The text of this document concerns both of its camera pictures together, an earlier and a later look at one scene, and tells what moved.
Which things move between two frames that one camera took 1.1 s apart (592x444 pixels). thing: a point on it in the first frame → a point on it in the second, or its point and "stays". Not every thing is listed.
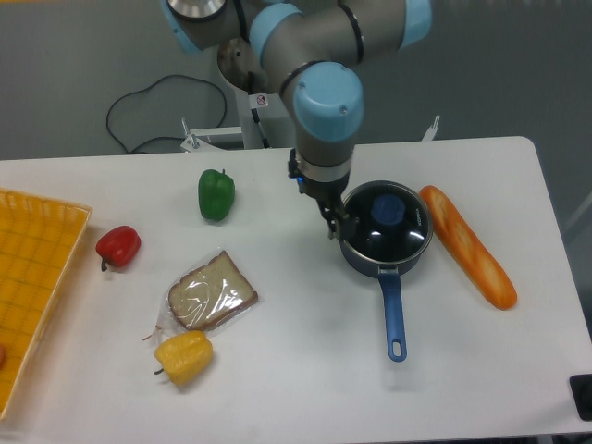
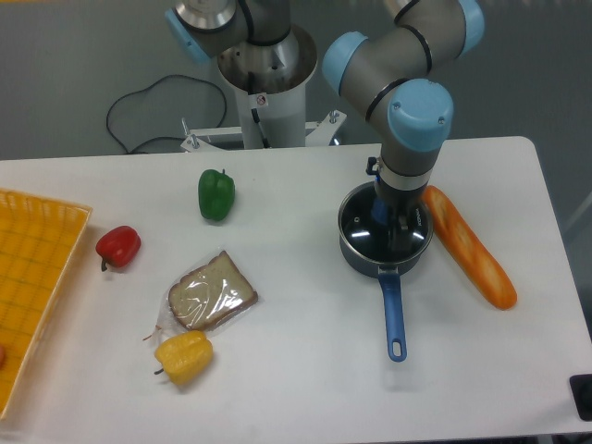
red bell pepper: x=117 y=246 stays
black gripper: x=328 y=195 → x=401 y=205
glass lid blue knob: x=394 y=223 stays
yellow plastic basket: x=39 y=240 stays
